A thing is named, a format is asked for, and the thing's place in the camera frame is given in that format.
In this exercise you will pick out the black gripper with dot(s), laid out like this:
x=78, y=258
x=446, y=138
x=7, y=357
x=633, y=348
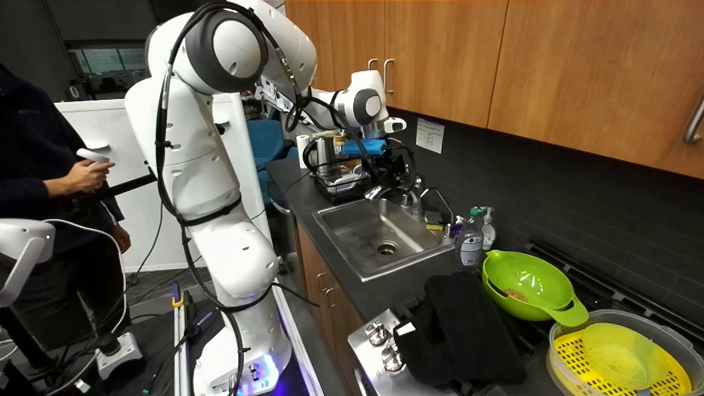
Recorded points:
x=401, y=165

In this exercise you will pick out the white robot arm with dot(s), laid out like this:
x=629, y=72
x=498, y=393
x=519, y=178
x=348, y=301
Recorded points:
x=192, y=57

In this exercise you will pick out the chrome main faucet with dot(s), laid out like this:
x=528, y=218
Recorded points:
x=385, y=192

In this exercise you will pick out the black dish rack tray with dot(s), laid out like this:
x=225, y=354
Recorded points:
x=344, y=180

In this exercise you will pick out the stainless steel sink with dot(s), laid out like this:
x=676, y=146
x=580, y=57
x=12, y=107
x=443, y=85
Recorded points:
x=379, y=237

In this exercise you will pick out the purple dish soap bottle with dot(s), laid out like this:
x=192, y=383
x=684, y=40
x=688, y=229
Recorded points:
x=453, y=229

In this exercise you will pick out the wooden lower cabinet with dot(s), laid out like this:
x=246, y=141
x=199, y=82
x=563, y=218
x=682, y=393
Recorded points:
x=332, y=310

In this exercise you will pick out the green plastic colander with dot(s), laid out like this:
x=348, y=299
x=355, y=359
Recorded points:
x=530, y=289

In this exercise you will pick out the stainless steel stove panel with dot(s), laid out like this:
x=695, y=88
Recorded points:
x=381, y=365

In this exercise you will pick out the black cloth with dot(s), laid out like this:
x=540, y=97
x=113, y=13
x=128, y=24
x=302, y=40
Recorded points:
x=457, y=336

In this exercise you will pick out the wooden upper cabinets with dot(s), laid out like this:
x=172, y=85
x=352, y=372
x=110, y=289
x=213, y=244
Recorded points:
x=615, y=77

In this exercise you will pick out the yellow perforated strainer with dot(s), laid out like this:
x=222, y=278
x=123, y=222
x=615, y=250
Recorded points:
x=609, y=359

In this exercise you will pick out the white handheld controller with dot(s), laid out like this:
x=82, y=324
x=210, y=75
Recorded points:
x=99, y=155

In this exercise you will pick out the person in dark clothes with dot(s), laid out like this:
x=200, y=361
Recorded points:
x=78, y=293

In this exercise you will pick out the white office chair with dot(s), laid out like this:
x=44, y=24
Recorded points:
x=26, y=242

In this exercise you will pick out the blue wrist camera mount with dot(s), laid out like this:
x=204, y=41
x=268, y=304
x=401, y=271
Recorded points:
x=364, y=146

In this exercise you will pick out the white wall outlet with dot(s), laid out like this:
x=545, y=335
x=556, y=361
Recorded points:
x=429, y=134

